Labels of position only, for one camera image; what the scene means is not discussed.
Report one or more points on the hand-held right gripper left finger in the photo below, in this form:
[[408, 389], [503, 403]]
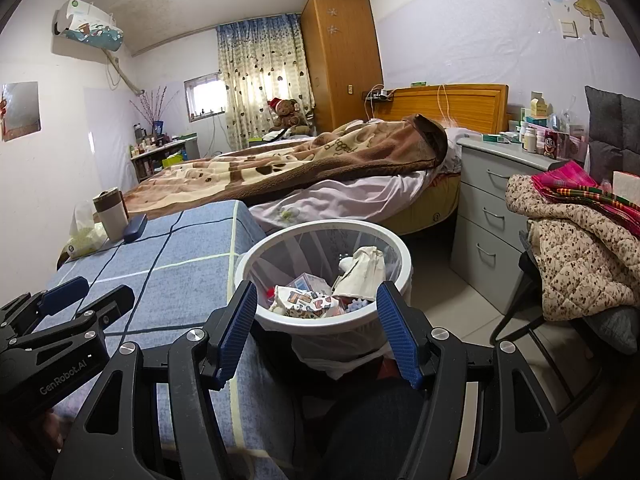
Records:
[[240, 330]]

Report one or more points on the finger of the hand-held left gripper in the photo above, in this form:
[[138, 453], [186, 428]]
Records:
[[65, 292], [112, 307]]

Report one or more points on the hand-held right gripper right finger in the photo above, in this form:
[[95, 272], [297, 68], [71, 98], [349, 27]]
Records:
[[397, 332]]

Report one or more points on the beige paper bag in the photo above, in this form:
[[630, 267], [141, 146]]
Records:
[[362, 275]]

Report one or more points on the patterned paper bag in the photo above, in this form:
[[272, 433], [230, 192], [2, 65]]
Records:
[[305, 305]]

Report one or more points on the purple milk carton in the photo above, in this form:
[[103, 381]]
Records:
[[310, 282]]

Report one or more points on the white round waste bin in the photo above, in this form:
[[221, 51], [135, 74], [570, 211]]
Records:
[[280, 240]]

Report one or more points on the yellow tissue pack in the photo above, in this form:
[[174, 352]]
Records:
[[85, 240]]

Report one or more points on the dark blue glasses case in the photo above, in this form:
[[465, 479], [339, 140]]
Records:
[[134, 229]]

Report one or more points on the beige tumbler brown band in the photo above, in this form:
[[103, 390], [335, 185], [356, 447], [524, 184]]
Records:
[[111, 215]]

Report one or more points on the yellow bed base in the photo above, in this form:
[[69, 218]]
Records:
[[425, 207]]

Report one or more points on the black chair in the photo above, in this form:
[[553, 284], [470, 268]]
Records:
[[525, 280]]

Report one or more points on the pink bedsheet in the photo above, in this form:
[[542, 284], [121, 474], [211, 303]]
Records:
[[340, 200]]

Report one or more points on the grey drawer cabinet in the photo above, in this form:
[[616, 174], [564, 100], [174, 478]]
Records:
[[490, 210]]

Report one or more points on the cluttered desk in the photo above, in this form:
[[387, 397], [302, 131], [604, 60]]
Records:
[[160, 157]]

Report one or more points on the brown printed blanket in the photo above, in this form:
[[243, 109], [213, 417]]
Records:
[[300, 165]]

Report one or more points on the floral quilted jacket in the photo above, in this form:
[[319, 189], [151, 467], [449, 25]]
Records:
[[575, 260]]

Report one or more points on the flower branches in vase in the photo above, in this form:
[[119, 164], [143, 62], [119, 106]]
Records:
[[155, 110]]

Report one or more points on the grey chair cushion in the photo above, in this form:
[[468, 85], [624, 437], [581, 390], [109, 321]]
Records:
[[617, 330]]

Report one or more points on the brown teddy bear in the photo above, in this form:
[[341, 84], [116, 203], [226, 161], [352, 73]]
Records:
[[289, 115]]

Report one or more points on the air conditioner pipe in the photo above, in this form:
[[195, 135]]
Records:
[[122, 75]]

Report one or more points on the small window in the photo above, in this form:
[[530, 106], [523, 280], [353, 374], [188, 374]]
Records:
[[204, 96]]

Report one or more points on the pink plaid cloth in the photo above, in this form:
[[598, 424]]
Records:
[[580, 185]]

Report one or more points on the white power strip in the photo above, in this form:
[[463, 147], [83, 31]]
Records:
[[380, 94]]

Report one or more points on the wooden headboard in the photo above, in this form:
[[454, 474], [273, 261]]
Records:
[[475, 105]]

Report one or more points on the row of boxes and bottles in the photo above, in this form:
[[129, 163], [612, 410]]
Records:
[[545, 135]]

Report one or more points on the heart print curtain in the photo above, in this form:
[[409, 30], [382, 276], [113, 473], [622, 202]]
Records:
[[265, 70]]

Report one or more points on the wooden wardrobe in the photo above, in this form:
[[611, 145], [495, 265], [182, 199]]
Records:
[[340, 60]]

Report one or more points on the dark grey cushion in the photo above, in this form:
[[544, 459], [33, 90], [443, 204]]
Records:
[[612, 125]]

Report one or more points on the wall poster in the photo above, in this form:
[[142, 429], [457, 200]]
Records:
[[20, 110]]

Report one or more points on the wall air conditioner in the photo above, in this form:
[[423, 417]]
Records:
[[90, 27]]

